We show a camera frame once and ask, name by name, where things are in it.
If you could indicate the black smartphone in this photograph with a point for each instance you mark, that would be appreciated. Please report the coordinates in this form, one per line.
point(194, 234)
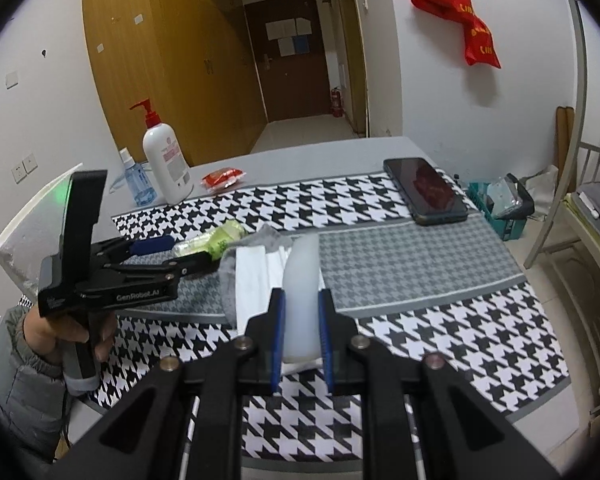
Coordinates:
point(425, 190)

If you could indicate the white paper tissue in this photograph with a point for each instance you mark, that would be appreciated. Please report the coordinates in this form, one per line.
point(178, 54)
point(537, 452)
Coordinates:
point(252, 290)

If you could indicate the white wall switch plate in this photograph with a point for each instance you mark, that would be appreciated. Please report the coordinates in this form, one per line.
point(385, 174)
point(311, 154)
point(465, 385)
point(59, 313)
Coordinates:
point(12, 80)

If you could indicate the small white paper notice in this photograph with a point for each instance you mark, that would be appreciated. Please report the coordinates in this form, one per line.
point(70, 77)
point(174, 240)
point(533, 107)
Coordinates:
point(286, 46)

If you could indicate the white plastic bag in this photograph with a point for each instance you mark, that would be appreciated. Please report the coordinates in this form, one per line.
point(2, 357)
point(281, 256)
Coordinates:
point(542, 190)

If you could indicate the small white tube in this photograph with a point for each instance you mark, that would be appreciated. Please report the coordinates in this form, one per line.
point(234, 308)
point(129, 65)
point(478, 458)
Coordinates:
point(592, 206)

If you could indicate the wide white paper notice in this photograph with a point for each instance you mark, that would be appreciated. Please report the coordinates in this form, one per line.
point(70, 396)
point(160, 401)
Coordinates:
point(287, 28)

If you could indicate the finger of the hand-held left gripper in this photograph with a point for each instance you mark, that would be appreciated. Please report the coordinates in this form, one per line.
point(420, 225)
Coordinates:
point(150, 246)
point(190, 266)

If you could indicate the houndstooth tablecloth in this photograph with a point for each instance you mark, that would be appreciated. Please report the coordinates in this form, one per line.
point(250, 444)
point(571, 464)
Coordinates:
point(405, 260)

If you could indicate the person's left hand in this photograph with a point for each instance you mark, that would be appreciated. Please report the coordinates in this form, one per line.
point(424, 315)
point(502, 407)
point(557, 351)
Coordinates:
point(45, 335)

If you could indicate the green basket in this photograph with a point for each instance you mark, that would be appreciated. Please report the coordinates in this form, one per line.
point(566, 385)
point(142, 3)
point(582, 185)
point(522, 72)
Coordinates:
point(500, 210)

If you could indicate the white foam box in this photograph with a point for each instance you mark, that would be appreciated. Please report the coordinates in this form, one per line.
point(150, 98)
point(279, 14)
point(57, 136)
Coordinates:
point(35, 240)

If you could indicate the wall socket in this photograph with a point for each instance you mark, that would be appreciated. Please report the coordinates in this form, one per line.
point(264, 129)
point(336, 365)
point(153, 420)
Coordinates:
point(25, 167)

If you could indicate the wooden door frame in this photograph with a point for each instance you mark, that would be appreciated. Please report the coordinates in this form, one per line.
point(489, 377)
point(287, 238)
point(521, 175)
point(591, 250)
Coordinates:
point(352, 50)

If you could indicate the green packet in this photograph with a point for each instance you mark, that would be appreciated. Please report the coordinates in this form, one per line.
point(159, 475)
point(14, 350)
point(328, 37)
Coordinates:
point(225, 237)

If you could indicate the blue spray bottle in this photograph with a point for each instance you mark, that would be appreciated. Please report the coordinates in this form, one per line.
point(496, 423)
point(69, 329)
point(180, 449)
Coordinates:
point(139, 182)

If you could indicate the dark brown door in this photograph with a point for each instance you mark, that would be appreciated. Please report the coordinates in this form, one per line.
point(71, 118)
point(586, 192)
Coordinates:
point(290, 85)

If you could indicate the blue paper notice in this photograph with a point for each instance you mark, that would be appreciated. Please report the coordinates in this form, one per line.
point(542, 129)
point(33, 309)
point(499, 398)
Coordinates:
point(302, 45)

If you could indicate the red fire extinguisher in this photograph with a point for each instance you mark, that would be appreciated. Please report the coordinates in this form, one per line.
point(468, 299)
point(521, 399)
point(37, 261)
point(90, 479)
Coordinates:
point(335, 102)

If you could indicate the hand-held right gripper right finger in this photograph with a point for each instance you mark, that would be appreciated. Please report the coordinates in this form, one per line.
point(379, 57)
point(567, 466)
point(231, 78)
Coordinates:
point(326, 340)

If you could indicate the red snack packet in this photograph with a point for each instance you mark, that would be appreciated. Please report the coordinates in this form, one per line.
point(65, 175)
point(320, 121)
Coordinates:
point(224, 178)

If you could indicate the wooden boards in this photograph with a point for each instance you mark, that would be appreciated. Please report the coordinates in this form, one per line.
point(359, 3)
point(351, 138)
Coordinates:
point(566, 145)

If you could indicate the person's left forearm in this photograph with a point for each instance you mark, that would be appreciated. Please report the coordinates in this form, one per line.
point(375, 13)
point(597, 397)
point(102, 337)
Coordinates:
point(20, 400)

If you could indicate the white pump lotion bottle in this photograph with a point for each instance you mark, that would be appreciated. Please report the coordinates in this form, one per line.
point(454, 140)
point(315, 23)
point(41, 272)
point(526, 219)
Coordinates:
point(167, 160)

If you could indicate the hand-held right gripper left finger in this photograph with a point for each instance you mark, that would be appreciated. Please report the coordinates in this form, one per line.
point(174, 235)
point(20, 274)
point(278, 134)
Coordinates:
point(277, 340)

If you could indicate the wooden wardrobe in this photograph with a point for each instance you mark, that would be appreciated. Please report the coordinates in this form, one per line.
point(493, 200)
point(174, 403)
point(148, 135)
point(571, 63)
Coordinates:
point(180, 60)

